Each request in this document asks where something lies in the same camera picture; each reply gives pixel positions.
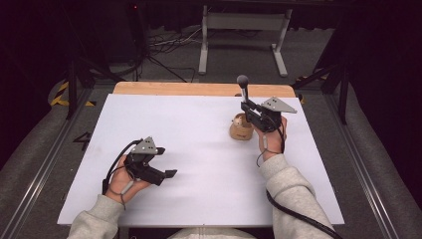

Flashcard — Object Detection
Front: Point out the aluminium floor rail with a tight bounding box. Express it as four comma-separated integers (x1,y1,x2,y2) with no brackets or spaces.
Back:
0,89,95,239
322,93,400,239

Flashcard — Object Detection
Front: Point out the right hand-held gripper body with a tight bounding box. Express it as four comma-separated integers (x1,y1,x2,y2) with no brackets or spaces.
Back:
248,96,299,133

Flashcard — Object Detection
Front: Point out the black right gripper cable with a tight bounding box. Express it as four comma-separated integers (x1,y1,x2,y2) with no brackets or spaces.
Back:
265,188,345,239

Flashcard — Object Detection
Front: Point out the bundle of floor cables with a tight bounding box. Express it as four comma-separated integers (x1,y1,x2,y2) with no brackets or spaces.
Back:
145,25,204,84

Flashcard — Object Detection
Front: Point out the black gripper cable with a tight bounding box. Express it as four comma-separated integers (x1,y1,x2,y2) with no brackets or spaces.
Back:
265,188,345,239
102,138,144,196

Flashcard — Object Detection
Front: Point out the grey wrist strap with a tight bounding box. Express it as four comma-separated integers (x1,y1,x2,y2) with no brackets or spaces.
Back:
256,133,271,168
108,179,136,211

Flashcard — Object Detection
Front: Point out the person's left hand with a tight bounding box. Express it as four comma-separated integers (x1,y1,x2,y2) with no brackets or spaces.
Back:
105,154,152,204

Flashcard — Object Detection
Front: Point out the black tripod stand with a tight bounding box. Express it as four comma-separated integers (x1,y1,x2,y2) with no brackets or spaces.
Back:
291,62,350,126
64,54,117,121

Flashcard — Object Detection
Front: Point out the white metal stand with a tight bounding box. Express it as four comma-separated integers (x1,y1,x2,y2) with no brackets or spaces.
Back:
197,4,294,79

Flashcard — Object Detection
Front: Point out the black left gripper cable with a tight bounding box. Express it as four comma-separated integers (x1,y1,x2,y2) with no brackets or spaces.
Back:
102,138,144,196

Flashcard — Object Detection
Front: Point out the small brown toy object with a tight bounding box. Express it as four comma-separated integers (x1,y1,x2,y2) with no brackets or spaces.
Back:
229,113,256,141

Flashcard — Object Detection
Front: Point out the person's right hand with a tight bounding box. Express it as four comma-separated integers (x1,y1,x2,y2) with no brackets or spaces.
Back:
253,116,289,162

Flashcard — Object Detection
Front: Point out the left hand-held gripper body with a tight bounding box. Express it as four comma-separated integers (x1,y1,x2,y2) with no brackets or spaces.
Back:
124,135,166,187

